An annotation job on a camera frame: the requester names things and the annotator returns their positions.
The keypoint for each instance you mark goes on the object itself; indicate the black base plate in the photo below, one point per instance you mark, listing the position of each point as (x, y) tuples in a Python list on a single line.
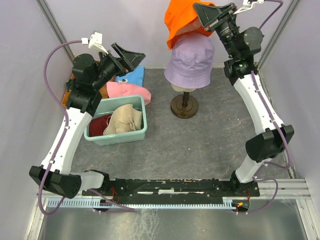
[(175, 191)]

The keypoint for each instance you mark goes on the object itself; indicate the orange bucket hat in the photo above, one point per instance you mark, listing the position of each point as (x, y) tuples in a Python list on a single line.
[(181, 18)]

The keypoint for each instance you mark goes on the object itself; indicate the beige bucket hat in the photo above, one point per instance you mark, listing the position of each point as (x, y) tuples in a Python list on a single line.
[(123, 120)]

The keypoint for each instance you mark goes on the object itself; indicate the teal plastic basket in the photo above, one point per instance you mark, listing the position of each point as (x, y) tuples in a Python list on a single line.
[(108, 106)]

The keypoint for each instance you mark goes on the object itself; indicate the left aluminium corner post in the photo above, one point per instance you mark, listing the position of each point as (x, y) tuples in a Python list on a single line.
[(49, 16)]

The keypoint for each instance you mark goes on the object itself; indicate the wooden compartment tray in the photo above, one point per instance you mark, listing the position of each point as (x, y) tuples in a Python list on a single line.
[(66, 95)]

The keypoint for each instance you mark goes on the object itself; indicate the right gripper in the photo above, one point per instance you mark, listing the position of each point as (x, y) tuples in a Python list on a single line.
[(207, 14)]

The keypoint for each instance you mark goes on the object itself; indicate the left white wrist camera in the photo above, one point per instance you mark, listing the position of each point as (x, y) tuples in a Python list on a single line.
[(95, 42)]

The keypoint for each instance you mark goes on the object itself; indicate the pink bucket hat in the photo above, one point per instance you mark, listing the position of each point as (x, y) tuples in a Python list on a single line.
[(117, 89)]

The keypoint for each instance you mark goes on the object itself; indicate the yellow blue rolled tie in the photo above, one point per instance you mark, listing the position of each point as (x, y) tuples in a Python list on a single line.
[(70, 84)]

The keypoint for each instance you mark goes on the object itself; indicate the light blue cable duct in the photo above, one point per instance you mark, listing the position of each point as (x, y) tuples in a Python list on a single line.
[(98, 203)]

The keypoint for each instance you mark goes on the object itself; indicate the cream mannequin head stand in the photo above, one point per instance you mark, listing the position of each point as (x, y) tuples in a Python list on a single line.
[(184, 106)]

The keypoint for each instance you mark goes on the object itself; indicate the purple bucket hat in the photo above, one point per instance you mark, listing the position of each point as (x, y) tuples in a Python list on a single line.
[(191, 62)]

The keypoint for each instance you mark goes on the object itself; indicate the aluminium front rail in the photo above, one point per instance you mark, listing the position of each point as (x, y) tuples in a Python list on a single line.
[(284, 188)]

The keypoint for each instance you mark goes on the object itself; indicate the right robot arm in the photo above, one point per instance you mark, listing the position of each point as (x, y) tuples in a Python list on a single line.
[(272, 135)]

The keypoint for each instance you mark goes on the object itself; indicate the blue printed cloth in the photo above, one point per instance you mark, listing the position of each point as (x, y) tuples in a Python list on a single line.
[(135, 77)]

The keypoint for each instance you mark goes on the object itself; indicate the aluminium corner post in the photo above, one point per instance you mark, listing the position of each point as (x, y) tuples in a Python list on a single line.
[(288, 14), (49, 16)]

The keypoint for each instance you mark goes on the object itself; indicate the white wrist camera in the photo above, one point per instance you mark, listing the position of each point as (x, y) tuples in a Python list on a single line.
[(248, 5), (95, 42)]

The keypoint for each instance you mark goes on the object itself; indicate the dark red hat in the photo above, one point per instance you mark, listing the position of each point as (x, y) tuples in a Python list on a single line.
[(98, 125)]

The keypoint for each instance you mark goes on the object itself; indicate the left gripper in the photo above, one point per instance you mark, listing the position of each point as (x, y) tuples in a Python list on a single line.
[(134, 59)]

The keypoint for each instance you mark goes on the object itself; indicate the right aluminium corner post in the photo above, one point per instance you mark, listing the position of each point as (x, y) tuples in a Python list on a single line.
[(288, 14)]

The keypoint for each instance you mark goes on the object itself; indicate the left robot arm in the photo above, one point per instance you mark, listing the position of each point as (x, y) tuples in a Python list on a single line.
[(54, 173)]

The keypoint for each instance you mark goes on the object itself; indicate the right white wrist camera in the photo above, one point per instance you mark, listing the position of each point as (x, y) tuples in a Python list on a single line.
[(248, 5)]

